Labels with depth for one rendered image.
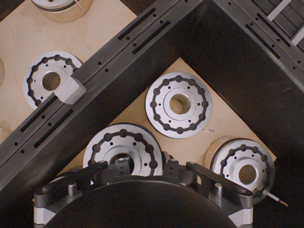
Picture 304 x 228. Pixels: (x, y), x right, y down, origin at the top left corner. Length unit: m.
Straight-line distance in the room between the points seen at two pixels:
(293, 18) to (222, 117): 0.27
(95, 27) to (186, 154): 0.29
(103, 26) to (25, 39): 0.15
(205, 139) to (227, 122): 0.05
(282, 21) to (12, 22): 0.55
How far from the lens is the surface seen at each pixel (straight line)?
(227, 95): 0.22
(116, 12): 0.29
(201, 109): 0.18
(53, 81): 0.24
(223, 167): 0.21
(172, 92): 0.16
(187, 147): 0.21
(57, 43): 0.29
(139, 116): 0.19
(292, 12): 0.43
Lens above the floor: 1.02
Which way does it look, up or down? 87 degrees down
